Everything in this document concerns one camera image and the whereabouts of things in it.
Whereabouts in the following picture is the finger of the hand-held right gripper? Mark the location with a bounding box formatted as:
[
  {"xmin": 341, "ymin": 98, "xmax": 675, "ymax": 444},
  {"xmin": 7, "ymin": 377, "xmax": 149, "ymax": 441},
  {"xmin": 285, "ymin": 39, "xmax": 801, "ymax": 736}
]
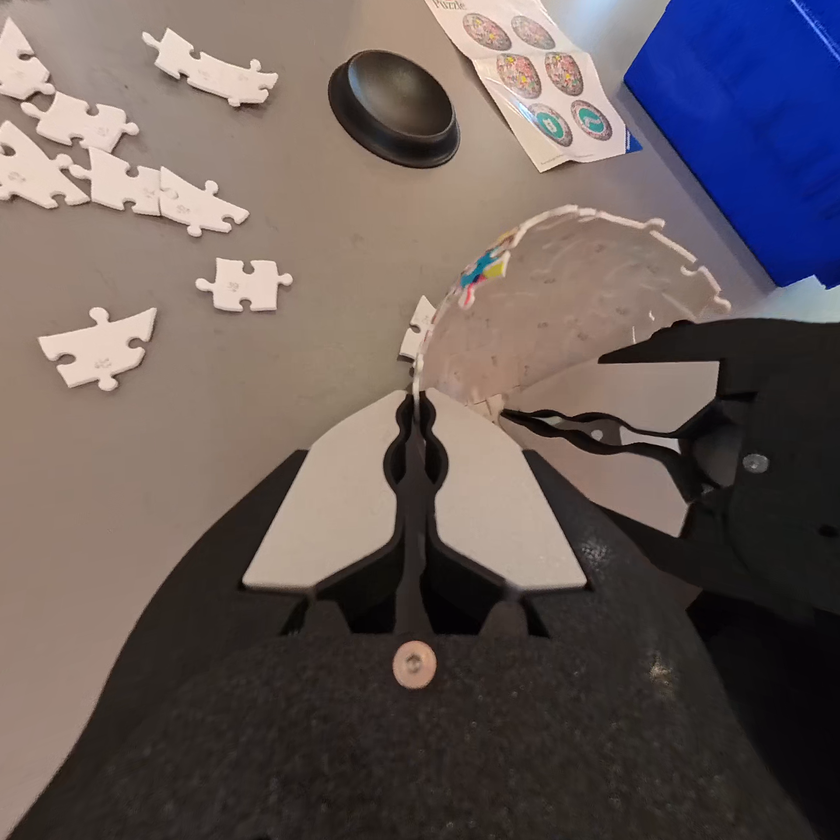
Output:
[
  {"xmin": 499, "ymin": 357, "xmax": 756, "ymax": 435},
  {"xmin": 502, "ymin": 412, "xmax": 704, "ymax": 538}
]

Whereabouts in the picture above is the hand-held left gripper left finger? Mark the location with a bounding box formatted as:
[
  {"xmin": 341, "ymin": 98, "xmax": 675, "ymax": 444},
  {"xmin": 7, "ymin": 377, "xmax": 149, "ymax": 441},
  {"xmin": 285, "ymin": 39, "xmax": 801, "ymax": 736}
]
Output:
[{"xmin": 241, "ymin": 390, "xmax": 421, "ymax": 598}]

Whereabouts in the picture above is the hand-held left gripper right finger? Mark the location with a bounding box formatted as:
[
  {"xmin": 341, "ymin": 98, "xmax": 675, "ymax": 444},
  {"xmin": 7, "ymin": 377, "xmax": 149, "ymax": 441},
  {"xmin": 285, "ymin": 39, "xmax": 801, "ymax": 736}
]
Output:
[{"xmin": 420, "ymin": 390, "xmax": 588, "ymax": 599}]

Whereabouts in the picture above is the partly built puzzle ball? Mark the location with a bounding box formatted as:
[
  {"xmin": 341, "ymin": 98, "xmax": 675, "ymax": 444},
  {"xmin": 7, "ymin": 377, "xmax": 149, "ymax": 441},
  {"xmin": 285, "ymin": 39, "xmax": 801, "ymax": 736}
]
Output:
[{"xmin": 410, "ymin": 205, "xmax": 732, "ymax": 421}]

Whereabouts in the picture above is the scatter of white puzzle pieces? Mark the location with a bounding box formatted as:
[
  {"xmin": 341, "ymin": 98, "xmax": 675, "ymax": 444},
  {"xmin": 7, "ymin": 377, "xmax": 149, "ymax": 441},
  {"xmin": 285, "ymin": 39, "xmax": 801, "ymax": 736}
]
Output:
[{"xmin": 0, "ymin": 16, "xmax": 294, "ymax": 393}]

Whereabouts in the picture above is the single white puzzle piece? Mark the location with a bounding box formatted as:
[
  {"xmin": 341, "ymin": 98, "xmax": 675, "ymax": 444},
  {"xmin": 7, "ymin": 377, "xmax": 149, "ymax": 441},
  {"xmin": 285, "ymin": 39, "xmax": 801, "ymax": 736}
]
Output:
[{"xmin": 397, "ymin": 295, "xmax": 437, "ymax": 362}]

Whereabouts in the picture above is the printed puzzle instruction sheet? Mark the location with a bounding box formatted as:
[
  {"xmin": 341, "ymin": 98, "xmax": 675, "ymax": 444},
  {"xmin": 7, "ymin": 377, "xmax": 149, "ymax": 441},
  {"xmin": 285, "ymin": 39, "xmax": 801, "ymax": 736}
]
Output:
[{"xmin": 425, "ymin": 0, "xmax": 644, "ymax": 173}]

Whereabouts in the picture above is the black round ball stand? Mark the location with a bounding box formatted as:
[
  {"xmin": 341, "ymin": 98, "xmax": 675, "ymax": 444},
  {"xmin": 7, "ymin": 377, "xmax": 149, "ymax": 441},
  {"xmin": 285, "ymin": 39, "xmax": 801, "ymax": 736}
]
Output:
[{"xmin": 328, "ymin": 49, "xmax": 462, "ymax": 170}]

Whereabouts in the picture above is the blue plastic bin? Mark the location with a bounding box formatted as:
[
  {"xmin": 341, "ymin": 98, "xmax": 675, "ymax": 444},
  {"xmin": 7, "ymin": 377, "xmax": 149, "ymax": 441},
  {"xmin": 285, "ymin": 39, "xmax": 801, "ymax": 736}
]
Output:
[{"xmin": 623, "ymin": 0, "xmax": 840, "ymax": 290}]

